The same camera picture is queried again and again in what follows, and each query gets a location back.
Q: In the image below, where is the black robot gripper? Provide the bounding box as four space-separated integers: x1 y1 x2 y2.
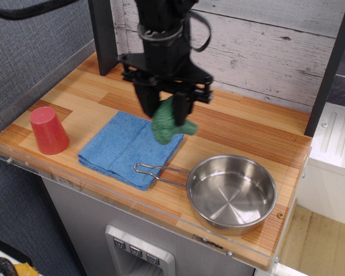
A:
118 24 213 127

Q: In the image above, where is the green toy broccoli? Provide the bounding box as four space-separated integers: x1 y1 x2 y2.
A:
151 96 198 145

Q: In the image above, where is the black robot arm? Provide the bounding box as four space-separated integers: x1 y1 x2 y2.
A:
118 1 213 126

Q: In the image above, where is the blue folded cloth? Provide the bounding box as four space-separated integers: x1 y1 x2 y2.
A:
78 111 183 190

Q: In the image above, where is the stainless steel pan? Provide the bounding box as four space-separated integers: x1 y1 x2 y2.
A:
133 154 278 237

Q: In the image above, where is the red plastic cup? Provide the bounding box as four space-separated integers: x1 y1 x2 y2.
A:
30 106 70 155

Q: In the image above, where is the grey toy fridge cabinet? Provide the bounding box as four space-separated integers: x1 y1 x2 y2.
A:
43 179 255 275

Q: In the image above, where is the silver dispenser panel with buttons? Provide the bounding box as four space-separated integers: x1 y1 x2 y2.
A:
105 225 177 275

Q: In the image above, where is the white toy sink unit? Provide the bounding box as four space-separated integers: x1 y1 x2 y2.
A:
296 103 345 224

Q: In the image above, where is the yellow object at corner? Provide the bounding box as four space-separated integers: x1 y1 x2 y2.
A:
14 263 40 276

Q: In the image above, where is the black left vertical post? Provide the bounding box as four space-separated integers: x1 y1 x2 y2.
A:
88 0 118 76

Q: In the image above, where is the black vertical post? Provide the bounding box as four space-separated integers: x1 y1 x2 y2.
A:
88 0 118 76
304 13 345 137

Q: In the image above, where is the black right vertical post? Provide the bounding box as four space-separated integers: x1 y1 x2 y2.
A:
304 13 345 137

